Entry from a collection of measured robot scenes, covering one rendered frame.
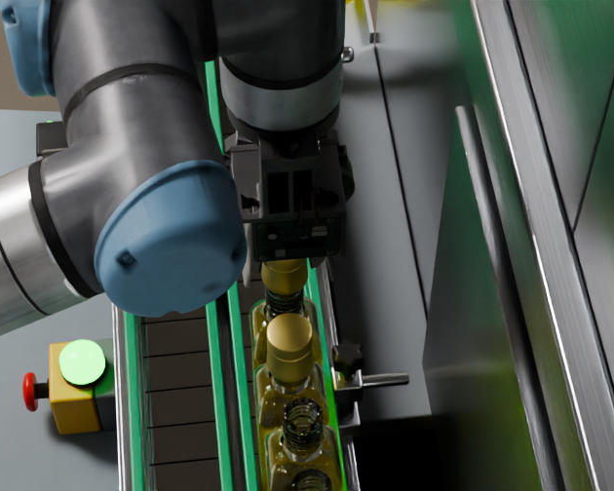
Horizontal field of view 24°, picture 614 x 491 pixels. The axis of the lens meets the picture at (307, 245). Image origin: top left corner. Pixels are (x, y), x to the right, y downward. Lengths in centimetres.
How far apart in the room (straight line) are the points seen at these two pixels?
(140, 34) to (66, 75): 4
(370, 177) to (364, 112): 9
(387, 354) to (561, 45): 62
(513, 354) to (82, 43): 31
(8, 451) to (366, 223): 43
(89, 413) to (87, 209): 76
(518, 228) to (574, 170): 6
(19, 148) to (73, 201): 102
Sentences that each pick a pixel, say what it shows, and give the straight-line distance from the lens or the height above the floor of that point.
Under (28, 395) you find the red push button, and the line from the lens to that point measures 145.
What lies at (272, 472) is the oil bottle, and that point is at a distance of 108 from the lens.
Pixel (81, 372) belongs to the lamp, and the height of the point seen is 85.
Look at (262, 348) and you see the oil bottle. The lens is 113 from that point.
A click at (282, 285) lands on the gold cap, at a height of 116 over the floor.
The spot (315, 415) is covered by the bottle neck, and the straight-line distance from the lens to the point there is 104.
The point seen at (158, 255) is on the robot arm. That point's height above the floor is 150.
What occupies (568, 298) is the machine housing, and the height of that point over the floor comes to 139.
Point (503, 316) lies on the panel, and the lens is 87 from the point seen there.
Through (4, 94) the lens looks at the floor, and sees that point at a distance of 279.
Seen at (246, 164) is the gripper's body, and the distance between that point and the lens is 93.
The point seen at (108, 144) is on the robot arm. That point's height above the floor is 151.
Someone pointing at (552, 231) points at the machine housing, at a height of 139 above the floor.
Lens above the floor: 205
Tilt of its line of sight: 55 degrees down
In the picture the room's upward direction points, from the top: straight up
